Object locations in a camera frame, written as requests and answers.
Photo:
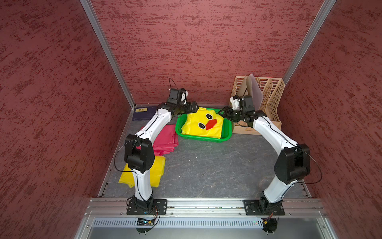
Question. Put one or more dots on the lilac plastic folder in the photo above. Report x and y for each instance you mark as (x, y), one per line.
(254, 91)

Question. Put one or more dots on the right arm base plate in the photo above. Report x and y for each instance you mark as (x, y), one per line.
(256, 207)

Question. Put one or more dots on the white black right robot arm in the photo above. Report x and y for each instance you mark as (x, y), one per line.
(293, 163)

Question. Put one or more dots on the dark blue book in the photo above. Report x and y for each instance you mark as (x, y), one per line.
(145, 113)

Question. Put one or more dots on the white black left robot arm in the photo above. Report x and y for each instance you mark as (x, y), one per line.
(138, 148)

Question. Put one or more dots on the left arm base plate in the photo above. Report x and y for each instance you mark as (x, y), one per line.
(152, 207)

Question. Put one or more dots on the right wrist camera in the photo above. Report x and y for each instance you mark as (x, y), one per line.
(235, 103)

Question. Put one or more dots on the beige desk file organizer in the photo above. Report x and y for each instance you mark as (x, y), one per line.
(272, 90)

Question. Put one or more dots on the green plastic basket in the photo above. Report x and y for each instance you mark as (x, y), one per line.
(226, 132)

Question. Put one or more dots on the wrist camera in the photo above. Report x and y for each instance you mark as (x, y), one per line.
(235, 103)
(183, 96)

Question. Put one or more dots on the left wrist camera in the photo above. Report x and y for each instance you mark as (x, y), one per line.
(183, 96)

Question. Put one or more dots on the aluminium front rail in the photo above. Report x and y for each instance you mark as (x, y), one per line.
(200, 213)

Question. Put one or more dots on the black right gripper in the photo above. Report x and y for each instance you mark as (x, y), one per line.
(227, 113)

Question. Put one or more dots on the magenta folded raincoat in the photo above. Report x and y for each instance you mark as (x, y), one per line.
(166, 141)

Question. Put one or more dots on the yellow duck raincoat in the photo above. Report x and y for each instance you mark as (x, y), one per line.
(203, 123)

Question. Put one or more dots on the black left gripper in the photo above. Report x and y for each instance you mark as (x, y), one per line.
(189, 110)

